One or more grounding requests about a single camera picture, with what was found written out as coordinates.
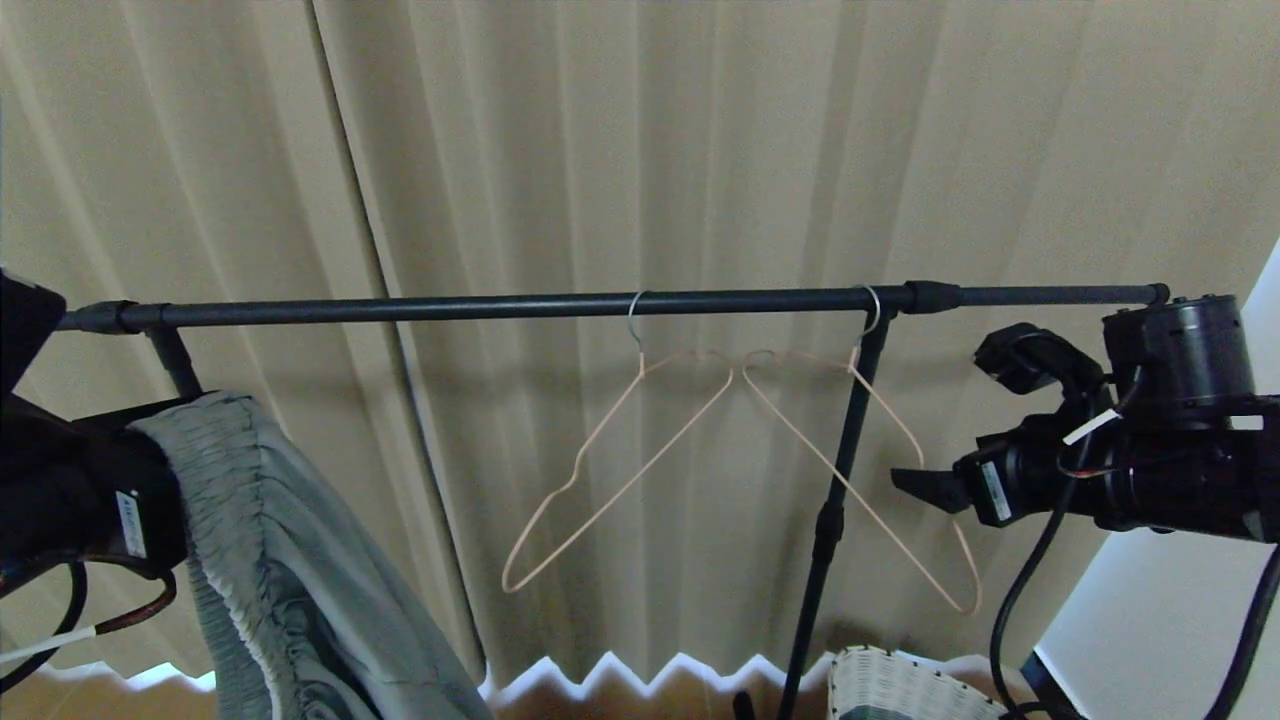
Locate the pink clothes hanger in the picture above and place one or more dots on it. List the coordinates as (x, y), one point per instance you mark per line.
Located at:
(620, 482)
(900, 540)

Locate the pale grey shorts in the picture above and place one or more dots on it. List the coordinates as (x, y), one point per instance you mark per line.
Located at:
(300, 580)

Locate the black clothes rack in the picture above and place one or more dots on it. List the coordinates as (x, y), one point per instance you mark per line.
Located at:
(500, 305)

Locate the white laundry basket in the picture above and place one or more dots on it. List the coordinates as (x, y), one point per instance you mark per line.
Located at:
(900, 690)

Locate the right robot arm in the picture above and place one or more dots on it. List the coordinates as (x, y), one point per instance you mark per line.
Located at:
(1190, 450)

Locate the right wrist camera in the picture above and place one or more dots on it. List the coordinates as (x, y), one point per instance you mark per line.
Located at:
(1040, 365)

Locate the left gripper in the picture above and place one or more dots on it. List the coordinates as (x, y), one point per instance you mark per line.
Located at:
(70, 490)

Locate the beige curtain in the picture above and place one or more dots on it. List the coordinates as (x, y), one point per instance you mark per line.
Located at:
(650, 150)

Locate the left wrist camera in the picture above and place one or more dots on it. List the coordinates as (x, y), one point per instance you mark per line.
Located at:
(25, 330)

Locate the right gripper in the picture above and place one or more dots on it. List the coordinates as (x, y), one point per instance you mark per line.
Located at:
(1050, 475)

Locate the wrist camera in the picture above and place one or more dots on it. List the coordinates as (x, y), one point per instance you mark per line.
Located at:
(1040, 365)
(25, 330)

